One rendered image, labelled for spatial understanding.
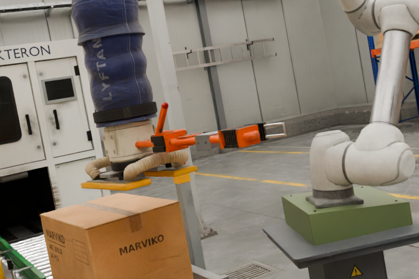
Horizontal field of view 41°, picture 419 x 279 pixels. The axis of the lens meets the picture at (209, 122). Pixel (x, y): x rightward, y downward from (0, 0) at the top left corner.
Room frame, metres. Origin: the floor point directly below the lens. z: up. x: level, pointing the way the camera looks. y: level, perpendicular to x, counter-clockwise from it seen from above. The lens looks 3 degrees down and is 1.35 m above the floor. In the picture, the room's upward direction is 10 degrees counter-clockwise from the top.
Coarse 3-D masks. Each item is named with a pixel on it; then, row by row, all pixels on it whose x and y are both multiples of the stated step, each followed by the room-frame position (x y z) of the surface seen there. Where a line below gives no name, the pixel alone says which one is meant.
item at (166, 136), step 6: (168, 132) 1.81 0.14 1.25; (174, 132) 1.73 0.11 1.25; (180, 132) 1.74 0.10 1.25; (186, 132) 1.77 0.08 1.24; (150, 138) 1.76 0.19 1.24; (156, 138) 1.74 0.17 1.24; (162, 138) 1.71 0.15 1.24; (168, 138) 1.72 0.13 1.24; (156, 144) 1.76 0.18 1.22; (162, 144) 1.73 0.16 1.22; (168, 144) 1.71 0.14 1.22; (156, 150) 1.75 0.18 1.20; (162, 150) 1.72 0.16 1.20; (168, 150) 1.71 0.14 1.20; (174, 150) 1.72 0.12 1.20
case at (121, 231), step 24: (48, 216) 2.40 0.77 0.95; (72, 216) 2.29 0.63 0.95; (96, 216) 2.20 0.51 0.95; (120, 216) 2.10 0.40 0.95; (144, 216) 2.12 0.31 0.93; (168, 216) 2.18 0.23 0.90; (48, 240) 2.45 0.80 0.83; (72, 240) 2.15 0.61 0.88; (96, 240) 2.01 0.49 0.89; (120, 240) 2.06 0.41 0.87; (144, 240) 2.11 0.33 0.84; (168, 240) 2.16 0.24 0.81; (72, 264) 2.20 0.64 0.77; (96, 264) 2.00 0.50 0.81; (120, 264) 2.05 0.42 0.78; (144, 264) 2.10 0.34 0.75; (168, 264) 2.15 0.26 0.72
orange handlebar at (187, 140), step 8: (184, 136) 1.65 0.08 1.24; (192, 136) 1.69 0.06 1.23; (216, 136) 1.53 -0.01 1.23; (248, 136) 1.43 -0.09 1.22; (256, 136) 1.44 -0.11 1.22; (136, 144) 1.88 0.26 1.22; (144, 144) 1.84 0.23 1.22; (152, 144) 1.80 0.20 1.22; (176, 144) 1.69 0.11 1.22; (184, 144) 1.66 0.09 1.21; (192, 144) 1.65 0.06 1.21
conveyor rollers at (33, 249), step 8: (24, 240) 3.94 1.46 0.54; (32, 240) 3.88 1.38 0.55; (40, 240) 3.83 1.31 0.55; (16, 248) 3.74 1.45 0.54; (24, 248) 3.68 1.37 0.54; (32, 248) 3.62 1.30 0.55; (40, 248) 3.57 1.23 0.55; (0, 256) 3.60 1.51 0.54; (24, 256) 3.50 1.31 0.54; (32, 256) 3.44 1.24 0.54; (40, 256) 3.38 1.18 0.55; (32, 264) 3.26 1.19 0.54; (40, 264) 3.20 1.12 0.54; (48, 264) 3.14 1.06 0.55; (16, 272) 3.13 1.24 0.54; (48, 272) 2.97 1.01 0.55
